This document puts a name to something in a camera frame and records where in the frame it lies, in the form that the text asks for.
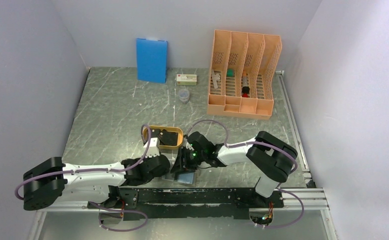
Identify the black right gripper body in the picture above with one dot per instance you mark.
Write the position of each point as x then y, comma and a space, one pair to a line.
188, 159

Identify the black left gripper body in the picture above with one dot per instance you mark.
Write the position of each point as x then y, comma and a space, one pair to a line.
147, 178

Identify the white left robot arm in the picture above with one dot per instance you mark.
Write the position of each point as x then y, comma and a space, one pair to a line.
54, 181

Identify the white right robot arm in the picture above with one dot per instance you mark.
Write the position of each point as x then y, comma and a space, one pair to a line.
272, 156

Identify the stack of black cards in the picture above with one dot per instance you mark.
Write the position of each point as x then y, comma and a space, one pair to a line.
165, 137

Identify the orange oval plastic tray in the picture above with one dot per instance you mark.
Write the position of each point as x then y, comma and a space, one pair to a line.
172, 129

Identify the clear round plastic jar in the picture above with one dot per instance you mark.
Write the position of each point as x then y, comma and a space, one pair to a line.
184, 95

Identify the black red stamp knob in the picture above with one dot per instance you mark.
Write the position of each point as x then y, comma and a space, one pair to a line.
245, 91

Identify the small green white carton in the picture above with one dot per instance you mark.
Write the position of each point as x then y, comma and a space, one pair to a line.
186, 79

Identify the green eraser block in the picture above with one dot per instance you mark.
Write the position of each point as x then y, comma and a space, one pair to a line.
230, 73

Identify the orange grey utility knife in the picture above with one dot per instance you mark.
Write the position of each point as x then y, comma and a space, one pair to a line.
245, 82

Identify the peach desk file organizer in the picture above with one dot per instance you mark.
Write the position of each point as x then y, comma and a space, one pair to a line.
241, 72

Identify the blue upright box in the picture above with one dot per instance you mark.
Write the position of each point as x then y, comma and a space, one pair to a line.
151, 60

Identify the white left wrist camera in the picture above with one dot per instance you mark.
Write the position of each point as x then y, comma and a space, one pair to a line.
151, 148

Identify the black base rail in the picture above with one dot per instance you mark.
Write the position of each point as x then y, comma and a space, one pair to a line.
167, 203

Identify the grey metal bracket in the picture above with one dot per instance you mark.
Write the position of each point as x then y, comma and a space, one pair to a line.
215, 77

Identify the aluminium frame rail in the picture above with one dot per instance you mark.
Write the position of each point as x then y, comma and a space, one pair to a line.
304, 216

